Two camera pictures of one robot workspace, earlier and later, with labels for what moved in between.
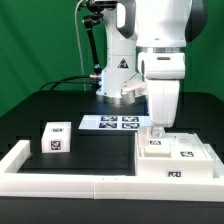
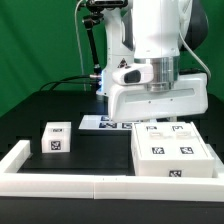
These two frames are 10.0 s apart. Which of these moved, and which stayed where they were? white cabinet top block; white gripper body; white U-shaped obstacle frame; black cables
Moved: white gripper body
Stayed: white U-shaped obstacle frame; white cabinet top block; black cables
